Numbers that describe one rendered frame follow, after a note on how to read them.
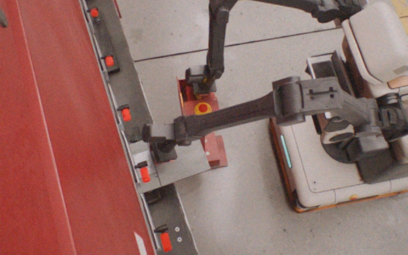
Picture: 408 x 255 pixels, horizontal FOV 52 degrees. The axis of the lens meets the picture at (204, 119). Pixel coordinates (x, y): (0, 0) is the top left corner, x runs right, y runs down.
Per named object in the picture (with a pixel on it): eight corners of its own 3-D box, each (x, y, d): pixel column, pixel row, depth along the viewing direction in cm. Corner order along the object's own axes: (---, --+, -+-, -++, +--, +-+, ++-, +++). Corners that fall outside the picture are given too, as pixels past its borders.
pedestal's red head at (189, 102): (220, 129, 186) (222, 113, 170) (184, 135, 185) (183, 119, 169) (212, 89, 194) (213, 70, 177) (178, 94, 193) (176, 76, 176)
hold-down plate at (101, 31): (120, 71, 173) (119, 67, 170) (107, 75, 172) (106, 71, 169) (102, 14, 183) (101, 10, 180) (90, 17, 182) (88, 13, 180)
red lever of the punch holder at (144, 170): (150, 176, 119) (146, 159, 127) (136, 181, 118) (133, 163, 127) (152, 181, 120) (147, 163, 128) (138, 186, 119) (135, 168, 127)
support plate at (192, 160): (210, 169, 145) (210, 169, 144) (138, 195, 142) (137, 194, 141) (193, 124, 152) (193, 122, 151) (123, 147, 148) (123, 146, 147)
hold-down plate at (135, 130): (161, 200, 153) (161, 198, 150) (147, 205, 152) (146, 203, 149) (138, 127, 163) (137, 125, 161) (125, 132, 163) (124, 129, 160)
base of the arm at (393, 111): (413, 132, 128) (399, 97, 132) (400, 130, 123) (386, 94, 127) (388, 142, 134) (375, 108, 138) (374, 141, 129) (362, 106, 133)
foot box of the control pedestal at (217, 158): (228, 166, 248) (229, 160, 237) (186, 173, 246) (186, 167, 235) (221, 135, 255) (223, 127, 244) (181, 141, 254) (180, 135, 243)
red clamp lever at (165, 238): (172, 245, 112) (166, 222, 120) (158, 251, 111) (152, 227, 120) (174, 250, 113) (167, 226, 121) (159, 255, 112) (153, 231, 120)
